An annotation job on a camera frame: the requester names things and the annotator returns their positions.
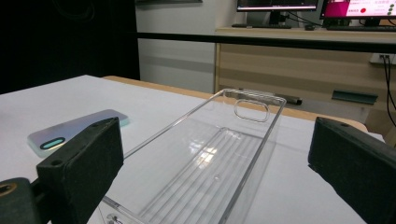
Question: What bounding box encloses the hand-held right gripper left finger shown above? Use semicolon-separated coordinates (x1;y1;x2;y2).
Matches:
36;117;124;224

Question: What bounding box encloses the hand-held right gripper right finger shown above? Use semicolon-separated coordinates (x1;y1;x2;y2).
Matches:
307;117;396;224

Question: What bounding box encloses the clear plastic box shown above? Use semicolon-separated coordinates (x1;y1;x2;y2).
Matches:
99;88;288;224

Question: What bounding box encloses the white power strip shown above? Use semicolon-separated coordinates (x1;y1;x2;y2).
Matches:
369;52;396;65

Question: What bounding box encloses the wooden desk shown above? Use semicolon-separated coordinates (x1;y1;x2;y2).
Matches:
214;26;396;147

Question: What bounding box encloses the dark curtain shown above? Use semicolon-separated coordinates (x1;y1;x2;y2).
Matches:
0;0;140;95

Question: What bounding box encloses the white cabinet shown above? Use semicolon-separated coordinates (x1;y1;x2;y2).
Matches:
135;0;237;93

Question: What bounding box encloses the black keyboard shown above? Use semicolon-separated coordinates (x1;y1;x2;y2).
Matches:
232;23;292;30
326;24;396;33

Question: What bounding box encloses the pink screen monitor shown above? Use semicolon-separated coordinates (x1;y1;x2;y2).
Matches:
320;0;396;27

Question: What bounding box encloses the dark screen monitor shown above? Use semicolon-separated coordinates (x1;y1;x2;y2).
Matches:
236;0;320;26

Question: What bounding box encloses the black power cable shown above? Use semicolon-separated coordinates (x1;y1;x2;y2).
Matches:
382;55;396;113
386;55;396;129

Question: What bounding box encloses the black frame bar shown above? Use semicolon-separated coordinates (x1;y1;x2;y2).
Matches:
136;32;396;54

